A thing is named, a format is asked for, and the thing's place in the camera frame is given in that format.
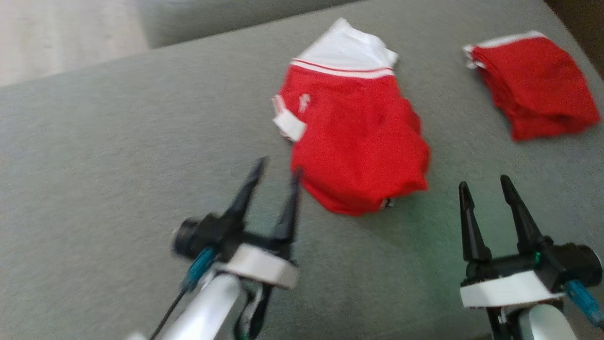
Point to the folded red garment pile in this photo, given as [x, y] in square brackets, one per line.
[538, 85]

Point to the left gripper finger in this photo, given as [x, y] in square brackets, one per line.
[247, 198]
[289, 212]

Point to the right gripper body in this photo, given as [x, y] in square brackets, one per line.
[509, 288]

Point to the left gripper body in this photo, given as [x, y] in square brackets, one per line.
[259, 267]

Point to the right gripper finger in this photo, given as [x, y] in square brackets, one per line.
[524, 222]
[472, 226]

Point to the red and white jersey garment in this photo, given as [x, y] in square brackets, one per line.
[358, 141]

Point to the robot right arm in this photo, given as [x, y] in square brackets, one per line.
[547, 326]

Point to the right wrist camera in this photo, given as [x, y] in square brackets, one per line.
[578, 264]

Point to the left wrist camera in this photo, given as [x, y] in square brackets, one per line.
[188, 238]

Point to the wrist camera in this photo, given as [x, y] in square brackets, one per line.
[578, 264]
[188, 238]

